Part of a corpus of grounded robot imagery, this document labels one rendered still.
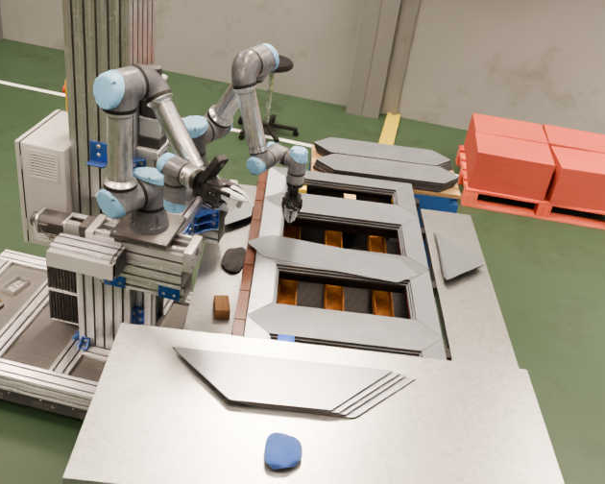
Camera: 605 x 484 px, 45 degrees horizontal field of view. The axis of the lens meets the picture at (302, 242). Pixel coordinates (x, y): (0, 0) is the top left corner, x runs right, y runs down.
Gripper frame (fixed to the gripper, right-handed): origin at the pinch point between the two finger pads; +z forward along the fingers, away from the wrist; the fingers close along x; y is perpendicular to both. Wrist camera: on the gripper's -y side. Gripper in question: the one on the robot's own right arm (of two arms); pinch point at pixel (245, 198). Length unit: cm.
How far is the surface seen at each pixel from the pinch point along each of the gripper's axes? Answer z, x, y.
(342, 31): -223, -399, 24
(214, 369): 19, 25, 42
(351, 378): 50, -1, 38
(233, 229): -68, -89, 66
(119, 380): 1, 45, 47
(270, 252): -29, -65, 53
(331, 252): -11, -85, 50
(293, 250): -24, -73, 52
